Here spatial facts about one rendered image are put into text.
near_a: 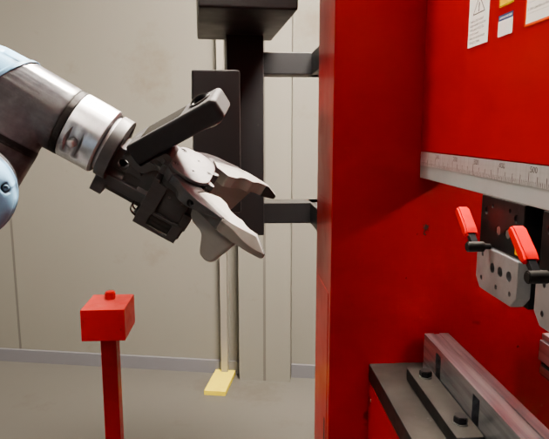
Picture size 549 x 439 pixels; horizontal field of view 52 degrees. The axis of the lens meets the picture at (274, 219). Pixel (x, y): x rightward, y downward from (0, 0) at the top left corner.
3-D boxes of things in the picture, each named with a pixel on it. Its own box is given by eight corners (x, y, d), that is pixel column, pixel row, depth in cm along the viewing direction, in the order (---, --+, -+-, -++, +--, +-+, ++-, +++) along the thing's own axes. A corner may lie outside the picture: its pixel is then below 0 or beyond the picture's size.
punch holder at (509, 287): (475, 284, 101) (480, 193, 99) (520, 283, 102) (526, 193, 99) (515, 311, 87) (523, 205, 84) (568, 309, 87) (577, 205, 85)
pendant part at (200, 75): (193, 193, 187) (191, 84, 181) (230, 193, 189) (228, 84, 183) (193, 213, 143) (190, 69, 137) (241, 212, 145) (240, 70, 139)
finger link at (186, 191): (233, 228, 60) (186, 178, 63) (241, 216, 59) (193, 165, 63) (205, 233, 56) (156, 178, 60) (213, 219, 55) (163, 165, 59)
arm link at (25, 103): (-33, 113, 62) (7, 49, 63) (57, 164, 64) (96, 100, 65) (-61, 100, 55) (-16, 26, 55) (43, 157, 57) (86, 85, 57)
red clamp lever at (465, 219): (454, 205, 100) (470, 247, 94) (477, 204, 100) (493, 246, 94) (451, 211, 102) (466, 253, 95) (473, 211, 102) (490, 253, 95)
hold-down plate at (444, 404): (406, 380, 130) (406, 368, 130) (429, 379, 131) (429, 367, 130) (455, 453, 101) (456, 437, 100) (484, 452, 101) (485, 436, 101)
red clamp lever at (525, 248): (507, 223, 80) (531, 279, 74) (535, 222, 81) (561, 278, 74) (503, 231, 82) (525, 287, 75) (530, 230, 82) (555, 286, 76)
